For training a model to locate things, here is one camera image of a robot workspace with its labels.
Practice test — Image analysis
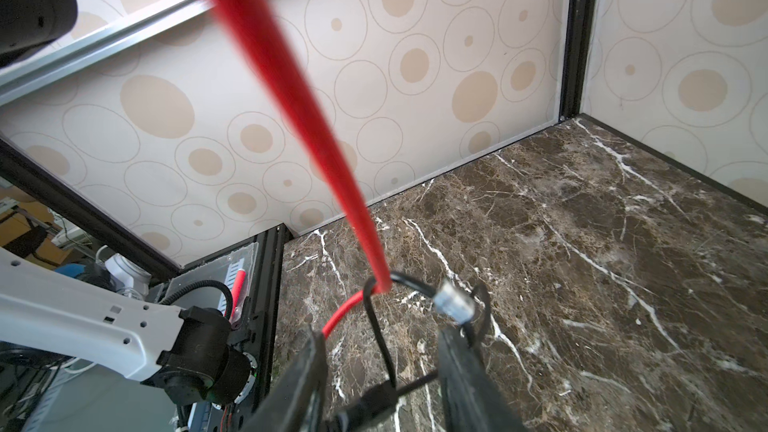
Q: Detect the pink marker pen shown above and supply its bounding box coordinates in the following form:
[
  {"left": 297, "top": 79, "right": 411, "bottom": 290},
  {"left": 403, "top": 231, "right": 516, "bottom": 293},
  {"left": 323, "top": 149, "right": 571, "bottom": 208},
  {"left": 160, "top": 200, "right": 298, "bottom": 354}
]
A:
[{"left": 230, "top": 269, "right": 247, "bottom": 323}]

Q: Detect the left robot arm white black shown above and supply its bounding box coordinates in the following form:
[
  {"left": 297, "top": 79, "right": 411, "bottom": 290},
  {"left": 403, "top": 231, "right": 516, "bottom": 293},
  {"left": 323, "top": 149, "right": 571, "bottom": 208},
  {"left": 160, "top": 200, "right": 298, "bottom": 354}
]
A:
[{"left": 1, "top": 0, "right": 255, "bottom": 406}]

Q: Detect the diagonal aluminium frame bar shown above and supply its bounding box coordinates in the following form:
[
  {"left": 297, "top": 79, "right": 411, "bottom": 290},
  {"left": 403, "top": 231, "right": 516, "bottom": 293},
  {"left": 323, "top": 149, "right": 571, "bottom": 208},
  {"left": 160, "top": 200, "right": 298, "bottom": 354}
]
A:
[{"left": 1, "top": 0, "right": 212, "bottom": 106}]

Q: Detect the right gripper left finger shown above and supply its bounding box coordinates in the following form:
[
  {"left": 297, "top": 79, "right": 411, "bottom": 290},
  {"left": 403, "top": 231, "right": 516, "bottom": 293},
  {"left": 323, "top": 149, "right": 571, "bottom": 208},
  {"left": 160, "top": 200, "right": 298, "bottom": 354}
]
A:
[{"left": 240, "top": 330, "right": 328, "bottom": 431}]

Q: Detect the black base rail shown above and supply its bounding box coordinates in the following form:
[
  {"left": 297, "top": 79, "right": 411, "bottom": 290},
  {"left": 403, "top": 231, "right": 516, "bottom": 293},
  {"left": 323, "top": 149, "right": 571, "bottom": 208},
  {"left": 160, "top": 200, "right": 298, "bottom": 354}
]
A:
[{"left": 179, "top": 223, "right": 295, "bottom": 432}]

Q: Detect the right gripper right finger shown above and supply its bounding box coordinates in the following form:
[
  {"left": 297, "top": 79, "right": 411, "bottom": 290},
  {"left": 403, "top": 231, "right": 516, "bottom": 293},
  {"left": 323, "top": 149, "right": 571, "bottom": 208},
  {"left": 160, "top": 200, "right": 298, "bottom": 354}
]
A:
[{"left": 437, "top": 328, "right": 527, "bottom": 432}]

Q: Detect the red headphone cable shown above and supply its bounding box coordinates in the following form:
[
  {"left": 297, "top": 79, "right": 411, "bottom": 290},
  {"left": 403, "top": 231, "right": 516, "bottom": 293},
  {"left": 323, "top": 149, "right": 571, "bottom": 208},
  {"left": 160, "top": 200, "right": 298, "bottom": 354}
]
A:
[{"left": 179, "top": 0, "right": 493, "bottom": 432}]

